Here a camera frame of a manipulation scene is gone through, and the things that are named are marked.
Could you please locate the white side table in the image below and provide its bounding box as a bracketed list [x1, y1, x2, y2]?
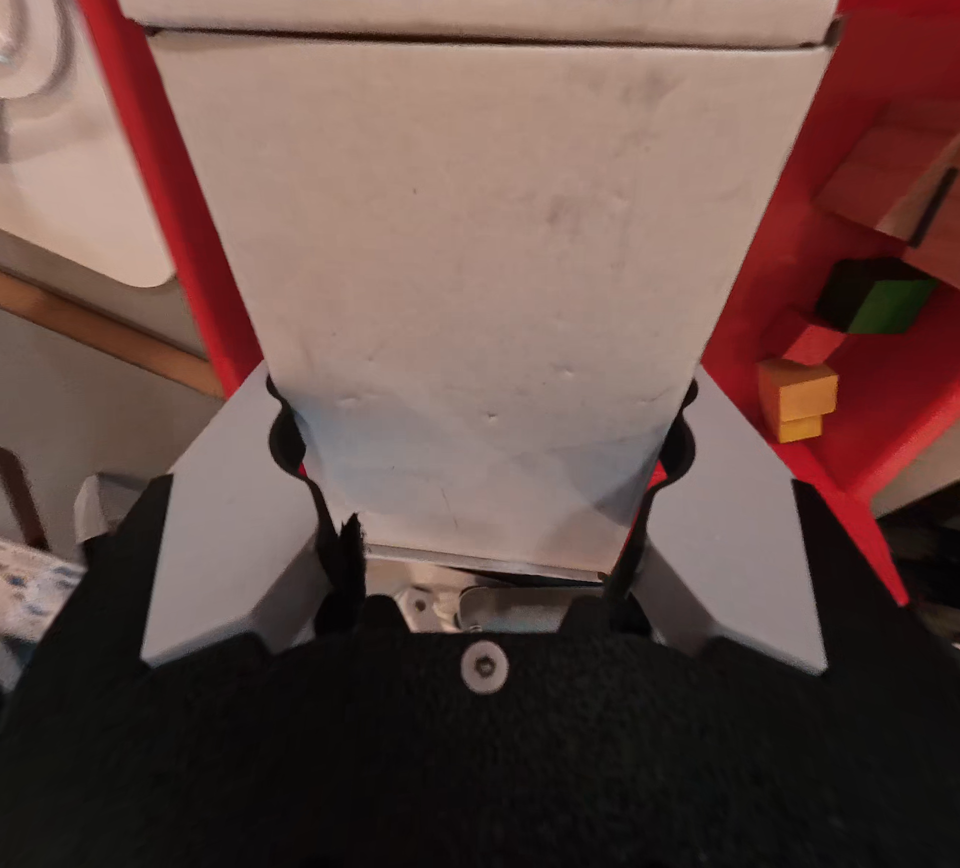
[0, 0, 179, 290]

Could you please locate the red cube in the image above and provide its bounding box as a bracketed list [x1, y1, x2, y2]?
[763, 309, 849, 368]

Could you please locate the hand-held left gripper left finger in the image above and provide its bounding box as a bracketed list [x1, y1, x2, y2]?
[139, 364, 367, 666]

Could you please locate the plain wooden cube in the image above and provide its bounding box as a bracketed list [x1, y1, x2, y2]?
[813, 101, 960, 246]

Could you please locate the white cardboard box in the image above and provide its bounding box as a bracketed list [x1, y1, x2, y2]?
[111, 0, 843, 581]

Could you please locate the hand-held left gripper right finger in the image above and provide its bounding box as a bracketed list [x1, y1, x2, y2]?
[602, 367, 828, 674]

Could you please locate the green cube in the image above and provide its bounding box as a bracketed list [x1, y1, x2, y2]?
[816, 259, 939, 336]

